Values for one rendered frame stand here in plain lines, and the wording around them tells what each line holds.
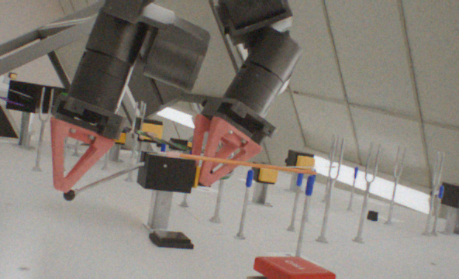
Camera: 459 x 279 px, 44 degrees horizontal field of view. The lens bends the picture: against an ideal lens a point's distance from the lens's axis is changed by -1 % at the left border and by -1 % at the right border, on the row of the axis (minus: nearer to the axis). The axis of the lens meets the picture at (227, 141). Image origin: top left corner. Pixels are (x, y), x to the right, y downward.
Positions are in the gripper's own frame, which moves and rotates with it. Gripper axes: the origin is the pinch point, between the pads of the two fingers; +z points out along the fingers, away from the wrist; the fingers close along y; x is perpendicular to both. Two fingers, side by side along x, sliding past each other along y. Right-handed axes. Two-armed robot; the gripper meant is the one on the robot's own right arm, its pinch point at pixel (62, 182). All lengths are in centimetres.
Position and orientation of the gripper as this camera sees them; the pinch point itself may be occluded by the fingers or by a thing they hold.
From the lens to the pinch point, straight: 65.4
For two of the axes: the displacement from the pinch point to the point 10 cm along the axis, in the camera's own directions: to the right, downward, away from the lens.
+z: -3.4, 9.4, -0.3
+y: -3.7, -1.0, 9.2
